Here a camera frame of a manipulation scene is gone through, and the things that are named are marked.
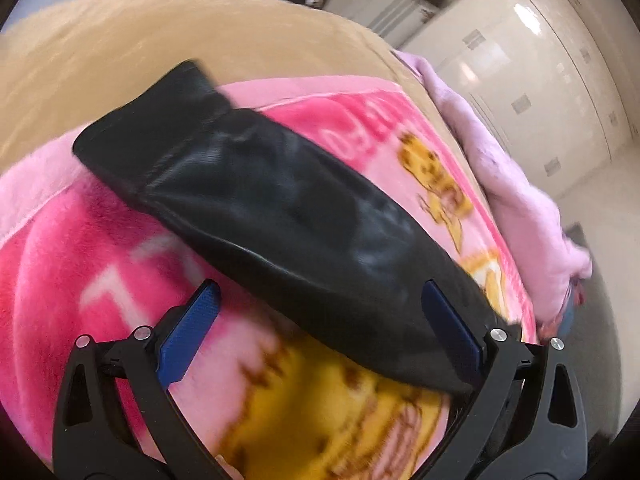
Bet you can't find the black leather jacket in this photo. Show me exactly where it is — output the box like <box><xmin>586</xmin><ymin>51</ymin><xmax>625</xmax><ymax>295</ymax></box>
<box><xmin>72</xmin><ymin>60</ymin><xmax>523</xmax><ymax>396</ymax></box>

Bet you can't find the pink printed blanket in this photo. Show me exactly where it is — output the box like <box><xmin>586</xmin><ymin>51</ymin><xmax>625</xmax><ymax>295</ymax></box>
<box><xmin>0</xmin><ymin>77</ymin><xmax>541</xmax><ymax>480</ymax></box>

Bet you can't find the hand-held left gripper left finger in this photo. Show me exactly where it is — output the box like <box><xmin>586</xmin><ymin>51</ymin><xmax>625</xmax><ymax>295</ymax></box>
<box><xmin>51</xmin><ymin>279</ymin><xmax>236</xmax><ymax>480</ymax></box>

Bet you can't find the white glossy wardrobe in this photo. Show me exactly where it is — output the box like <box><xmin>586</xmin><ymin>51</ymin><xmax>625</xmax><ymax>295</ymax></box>
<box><xmin>345</xmin><ymin>0</ymin><xmax>640</xmax><ymax>201</ymax></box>

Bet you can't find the tan bed sheet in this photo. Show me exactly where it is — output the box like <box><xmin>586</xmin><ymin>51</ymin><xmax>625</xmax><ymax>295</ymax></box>
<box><xmin>0</xmin><ymin>0</ymin><xmax>436</xmax><ymax>176</ymax></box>

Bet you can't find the lilac quilt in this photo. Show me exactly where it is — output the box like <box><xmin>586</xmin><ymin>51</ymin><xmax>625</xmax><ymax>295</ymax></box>
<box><xmin>392</xmin><ymin>50</ymin><xmax>593</xmax><ymax>326</ymax></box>

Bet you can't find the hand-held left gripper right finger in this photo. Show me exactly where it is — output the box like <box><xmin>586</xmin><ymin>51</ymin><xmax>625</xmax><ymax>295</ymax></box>
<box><xmin>421</xmin><ymin>280</ymin><xmax>590</xmax><ymax>480</ymax></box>

